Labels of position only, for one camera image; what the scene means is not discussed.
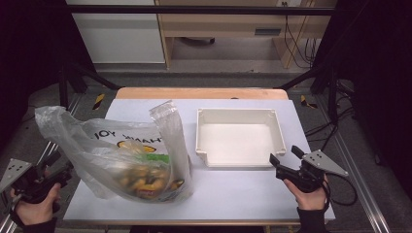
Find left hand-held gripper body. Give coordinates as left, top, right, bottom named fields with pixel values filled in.
left=0, top=158, right=61, bottom=205

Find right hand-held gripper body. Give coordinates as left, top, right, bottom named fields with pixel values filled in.
left=275, top=149, right=350, bottom=194

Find white plastic bin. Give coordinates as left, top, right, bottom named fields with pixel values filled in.
left=194, top=107, right=288, bottom=169

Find clear printed plastic bag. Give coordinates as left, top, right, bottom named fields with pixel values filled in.
left=34, top=100, right=195, bottom=204

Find yellow black chips bag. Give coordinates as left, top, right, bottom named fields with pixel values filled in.
left=118, top=161, right=187, bottom=200

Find person's right hand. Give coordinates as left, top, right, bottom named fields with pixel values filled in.
left=283, top=175, right=329, bottom=212

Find person's left hand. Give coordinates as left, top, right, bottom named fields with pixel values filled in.
left=9, top=183, right=62, bottom=226

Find yellow black floor tape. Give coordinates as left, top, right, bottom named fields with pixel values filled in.
left=91, top=92, right=106, bottom=111
left=299, top=94, right=319, bottom=110

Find white table cover sheet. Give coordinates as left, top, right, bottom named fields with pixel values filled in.
left=62, top=98, right=336, bottom=222

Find black metal stand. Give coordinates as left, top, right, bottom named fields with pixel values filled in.
left=57, top=62, right=122, bottom=124
left=275, top=64, right=340, bottom=125

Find black curtain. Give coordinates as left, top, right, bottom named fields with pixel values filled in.
left=312, top=0, right=412, bottom=195
left=0, top=0, right=95, bottom=153

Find white cabinet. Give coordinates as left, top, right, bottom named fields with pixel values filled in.
left=66, top=0, right=166, bottom=65

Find light wooden desk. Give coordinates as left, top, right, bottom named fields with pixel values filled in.
left=154, top=0, right=338, bottom=70

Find aluminium floor rail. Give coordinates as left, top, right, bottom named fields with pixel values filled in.
left=315, top=96, right=392, bottom=233
left=0, top=93, right=84, bottom=233

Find black floor cables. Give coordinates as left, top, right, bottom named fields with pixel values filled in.
left=304, top=81, right=356, bottom=153

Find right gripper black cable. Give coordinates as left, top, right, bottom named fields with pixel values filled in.
left=322, top=173, right=359, bottom=207

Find thin black floor cable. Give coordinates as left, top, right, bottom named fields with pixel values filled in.
left=19, top=104, right=40, bottom=124

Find hanging black desk cables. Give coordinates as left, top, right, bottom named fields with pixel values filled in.
left=283, top=2, right=320, bottom=70

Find black metal frame bar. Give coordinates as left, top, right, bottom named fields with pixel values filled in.
left=66, top=4, right=336, bottom=16

